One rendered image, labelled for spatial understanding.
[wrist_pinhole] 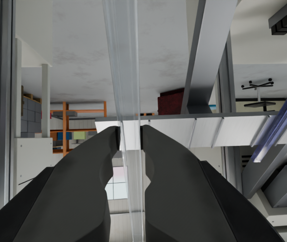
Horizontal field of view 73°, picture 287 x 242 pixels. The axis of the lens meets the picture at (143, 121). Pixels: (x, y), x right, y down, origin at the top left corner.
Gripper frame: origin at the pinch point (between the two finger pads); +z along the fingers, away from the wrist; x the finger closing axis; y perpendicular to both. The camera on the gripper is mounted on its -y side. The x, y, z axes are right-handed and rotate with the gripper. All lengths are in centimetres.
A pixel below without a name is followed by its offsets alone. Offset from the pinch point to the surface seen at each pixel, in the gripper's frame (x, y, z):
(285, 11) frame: 48, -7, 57
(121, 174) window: -88, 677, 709
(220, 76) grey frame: 28, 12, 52
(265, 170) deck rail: 33, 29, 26
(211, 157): 32, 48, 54
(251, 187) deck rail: 33, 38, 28
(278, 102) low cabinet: 425, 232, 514
